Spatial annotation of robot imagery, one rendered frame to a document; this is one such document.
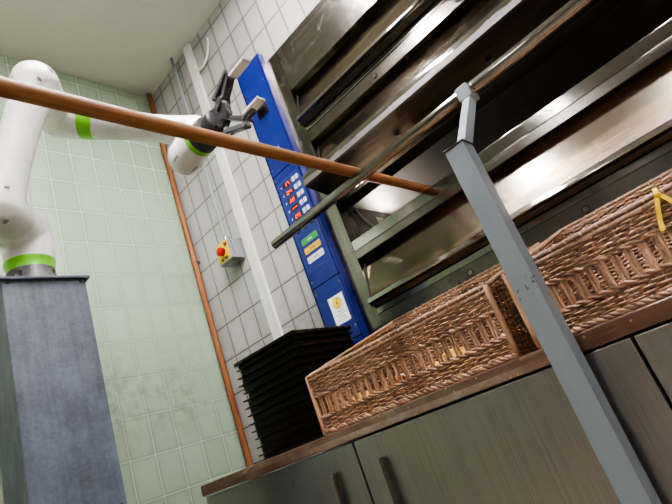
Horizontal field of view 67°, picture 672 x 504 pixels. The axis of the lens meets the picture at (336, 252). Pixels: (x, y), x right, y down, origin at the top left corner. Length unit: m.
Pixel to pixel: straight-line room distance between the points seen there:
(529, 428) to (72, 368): 1.07
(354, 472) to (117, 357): 1.25
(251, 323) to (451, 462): 1.36
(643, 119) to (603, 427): 0.84
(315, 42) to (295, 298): 1.01
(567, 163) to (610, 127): 0.13
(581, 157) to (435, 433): 0.82
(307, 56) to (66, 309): 1.29
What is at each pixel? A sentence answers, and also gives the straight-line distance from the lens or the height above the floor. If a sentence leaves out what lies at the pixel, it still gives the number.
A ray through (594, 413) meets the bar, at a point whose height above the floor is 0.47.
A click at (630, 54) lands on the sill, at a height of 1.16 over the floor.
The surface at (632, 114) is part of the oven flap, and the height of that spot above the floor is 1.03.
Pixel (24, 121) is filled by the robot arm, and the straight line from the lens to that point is 1.64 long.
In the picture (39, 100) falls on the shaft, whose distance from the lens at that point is 0.93.
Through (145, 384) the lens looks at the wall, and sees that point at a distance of 2.19.
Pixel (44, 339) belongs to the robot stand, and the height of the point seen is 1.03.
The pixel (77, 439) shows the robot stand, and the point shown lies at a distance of 1.42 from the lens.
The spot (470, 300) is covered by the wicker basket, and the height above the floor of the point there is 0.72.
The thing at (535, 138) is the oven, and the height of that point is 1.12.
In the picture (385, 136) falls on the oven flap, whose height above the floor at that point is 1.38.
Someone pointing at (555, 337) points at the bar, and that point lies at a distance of 0.85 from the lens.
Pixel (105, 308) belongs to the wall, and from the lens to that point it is 2.24.
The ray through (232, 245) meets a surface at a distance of 2.24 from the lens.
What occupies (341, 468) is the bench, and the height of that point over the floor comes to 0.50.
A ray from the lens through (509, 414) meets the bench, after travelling 0.96.
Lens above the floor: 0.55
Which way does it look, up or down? 20 degrees up
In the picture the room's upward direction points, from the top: 21 degrees counter-clockwise
